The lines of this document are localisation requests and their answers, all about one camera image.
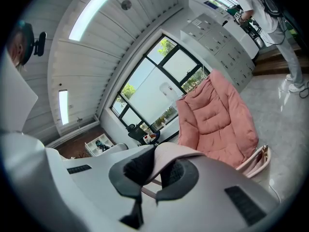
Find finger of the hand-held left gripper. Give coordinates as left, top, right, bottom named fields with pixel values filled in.
left=103, top=143, right=129, bottom=156

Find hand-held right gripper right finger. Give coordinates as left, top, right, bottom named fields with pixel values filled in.
left=142, top=157, right=278, bottom=232

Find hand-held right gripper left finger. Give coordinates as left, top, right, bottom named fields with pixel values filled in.
left=61, top=145, right=155, bottom=232

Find beige handbag with pink handles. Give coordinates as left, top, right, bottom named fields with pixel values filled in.
left=141, top=143, right=272, bottom=200

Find pink cushioned armchair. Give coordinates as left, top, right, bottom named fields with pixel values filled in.
left=176, top=69, right=259, bottom=169

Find black office chair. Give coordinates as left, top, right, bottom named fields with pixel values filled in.
left=127, top=123, right=161, bottom=146

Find white shelf unit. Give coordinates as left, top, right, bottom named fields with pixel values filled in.
left=84, top=133, right=114, bottom=157

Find black framed window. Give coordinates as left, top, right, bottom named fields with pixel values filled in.
left=110, top=34, right=211, bottom=142

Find short ceiling light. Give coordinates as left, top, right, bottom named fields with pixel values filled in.
left=58, top=89, right=70, bottom=126

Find white water dispenser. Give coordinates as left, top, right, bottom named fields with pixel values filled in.
left=159, top=81, right=179, bottom=106

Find long ceiling light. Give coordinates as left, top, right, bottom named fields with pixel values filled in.
left=69, top=0, right=126, bottom=42

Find person's head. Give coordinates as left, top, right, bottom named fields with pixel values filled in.
left=8, top=32, right=28, bottom=72

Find grey lockers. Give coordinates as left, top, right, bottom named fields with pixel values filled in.
left=180, top=13, right=256, bottom=94

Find brown wooden platform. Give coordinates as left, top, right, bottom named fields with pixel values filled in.
left=252, top=44, right=309, bottom=76

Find black harness pack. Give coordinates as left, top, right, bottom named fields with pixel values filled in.
left=262, top=0, right=283, bottom=17

